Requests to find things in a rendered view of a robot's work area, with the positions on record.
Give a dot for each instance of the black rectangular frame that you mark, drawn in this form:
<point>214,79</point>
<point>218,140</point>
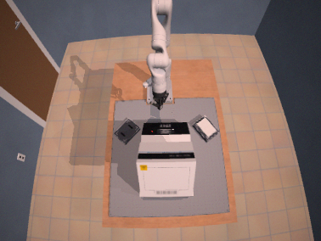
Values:
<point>201,132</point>

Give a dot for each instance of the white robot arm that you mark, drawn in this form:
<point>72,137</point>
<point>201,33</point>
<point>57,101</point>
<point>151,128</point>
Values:
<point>158,62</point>

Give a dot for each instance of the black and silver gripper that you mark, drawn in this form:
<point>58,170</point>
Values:
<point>158,99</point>

